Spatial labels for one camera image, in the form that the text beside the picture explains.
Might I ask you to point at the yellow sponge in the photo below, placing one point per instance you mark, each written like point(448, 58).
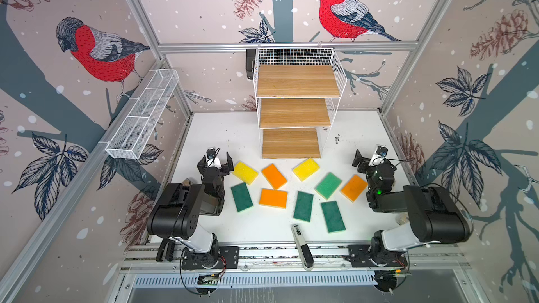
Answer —
point(245, 173)
point(306, 169)

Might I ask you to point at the white wire wall basket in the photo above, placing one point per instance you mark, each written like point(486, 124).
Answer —
point(135, 131)

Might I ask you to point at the black stapler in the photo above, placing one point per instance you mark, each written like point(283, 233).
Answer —
point(166, 250)

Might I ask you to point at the light green sponge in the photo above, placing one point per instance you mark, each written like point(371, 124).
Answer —
point(328, 185)

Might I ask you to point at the yellow sponge right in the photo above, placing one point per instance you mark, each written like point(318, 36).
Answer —
point(306, 169)

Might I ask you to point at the yellow sponge left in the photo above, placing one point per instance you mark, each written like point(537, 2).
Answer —
point(245, 173)

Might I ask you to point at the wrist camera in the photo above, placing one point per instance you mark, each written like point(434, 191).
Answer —
point(212, 157)
point(379, 155)

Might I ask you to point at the dark green sponge left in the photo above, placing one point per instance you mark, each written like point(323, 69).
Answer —
point(242, 197)

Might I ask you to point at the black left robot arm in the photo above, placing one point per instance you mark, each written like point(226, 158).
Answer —
point(175, 216)

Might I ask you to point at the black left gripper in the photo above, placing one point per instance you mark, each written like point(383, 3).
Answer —
point(214, 169)

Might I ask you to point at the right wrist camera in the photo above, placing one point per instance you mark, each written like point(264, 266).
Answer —
point(379, 155)

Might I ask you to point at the white wire wooden shelf unit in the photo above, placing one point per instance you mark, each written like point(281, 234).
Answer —
point(297, 96)

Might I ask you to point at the orange sponge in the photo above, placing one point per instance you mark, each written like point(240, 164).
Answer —
point(353, 188)
point(273, 198)
point(275, 178)

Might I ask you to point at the white black handheld scanner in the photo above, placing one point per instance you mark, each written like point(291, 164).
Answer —
point(304, 251)

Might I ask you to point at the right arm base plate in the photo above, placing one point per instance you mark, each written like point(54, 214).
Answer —
point(368, 256)

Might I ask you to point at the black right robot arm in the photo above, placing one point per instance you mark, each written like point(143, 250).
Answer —
point(433, 217)

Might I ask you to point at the dark green sponge right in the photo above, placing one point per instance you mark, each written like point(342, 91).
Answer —
point(332, 217)

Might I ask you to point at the dark green sponge middle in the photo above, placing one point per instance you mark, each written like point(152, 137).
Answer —
point(303, 207)

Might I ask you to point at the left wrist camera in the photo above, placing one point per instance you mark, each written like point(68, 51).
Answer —
point(212, 157)

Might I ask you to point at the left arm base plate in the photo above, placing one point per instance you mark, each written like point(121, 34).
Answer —
point(225, 257)

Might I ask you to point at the dark green sponge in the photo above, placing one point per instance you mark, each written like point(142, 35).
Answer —
point(303, 207)
point(242, 197)
point(332, 217)

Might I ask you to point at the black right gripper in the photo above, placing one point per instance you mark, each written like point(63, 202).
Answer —
point(372, 167)

